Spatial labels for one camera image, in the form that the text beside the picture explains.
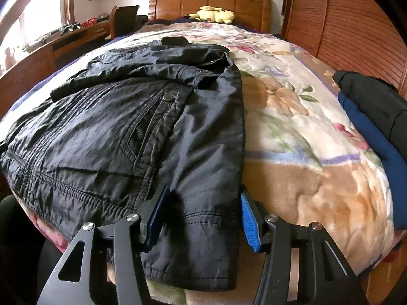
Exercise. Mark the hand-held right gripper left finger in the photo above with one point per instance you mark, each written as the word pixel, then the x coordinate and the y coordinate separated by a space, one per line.
pixel 157 216

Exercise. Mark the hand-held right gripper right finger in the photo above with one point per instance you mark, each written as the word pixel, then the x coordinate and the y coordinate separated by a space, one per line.
pixel 249 225

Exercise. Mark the black crinkled zip jacket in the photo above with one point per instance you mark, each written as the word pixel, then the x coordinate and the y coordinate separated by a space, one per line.
pixel 111 127

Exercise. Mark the black matte garment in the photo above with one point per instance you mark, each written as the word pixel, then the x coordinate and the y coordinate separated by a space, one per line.
pixel 375 101

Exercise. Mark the floral blanket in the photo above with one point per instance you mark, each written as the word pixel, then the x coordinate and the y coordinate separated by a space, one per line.
pixel 302 133

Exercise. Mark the blue garment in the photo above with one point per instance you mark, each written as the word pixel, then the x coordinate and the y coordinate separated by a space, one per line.
pixel 381 152

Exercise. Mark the wooden desk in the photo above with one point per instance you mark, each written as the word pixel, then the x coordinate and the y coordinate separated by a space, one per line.
pixel 28 70

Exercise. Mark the wooden chair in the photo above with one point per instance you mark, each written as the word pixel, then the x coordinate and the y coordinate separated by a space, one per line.
pixel 125 19

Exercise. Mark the red basket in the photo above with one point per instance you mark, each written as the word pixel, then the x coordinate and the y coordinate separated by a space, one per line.
pixel 88 23

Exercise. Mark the black gadget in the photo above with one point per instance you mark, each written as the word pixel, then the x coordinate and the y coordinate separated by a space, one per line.
pixel 70 28

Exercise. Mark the yellow plush toy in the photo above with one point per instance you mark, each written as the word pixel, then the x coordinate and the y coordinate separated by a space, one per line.
pixel 216 14

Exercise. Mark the wooden bed headboard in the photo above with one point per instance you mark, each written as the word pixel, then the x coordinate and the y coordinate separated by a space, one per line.
pixel 248 11

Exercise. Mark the pink bottle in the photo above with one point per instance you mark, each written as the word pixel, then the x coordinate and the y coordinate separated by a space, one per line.
pixel 9 57

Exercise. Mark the wooden slatted wardrobe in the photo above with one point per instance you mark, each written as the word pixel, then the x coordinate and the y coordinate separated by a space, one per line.
pixel 349 22

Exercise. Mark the window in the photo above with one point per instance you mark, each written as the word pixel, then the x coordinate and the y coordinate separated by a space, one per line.
pixel 41 12

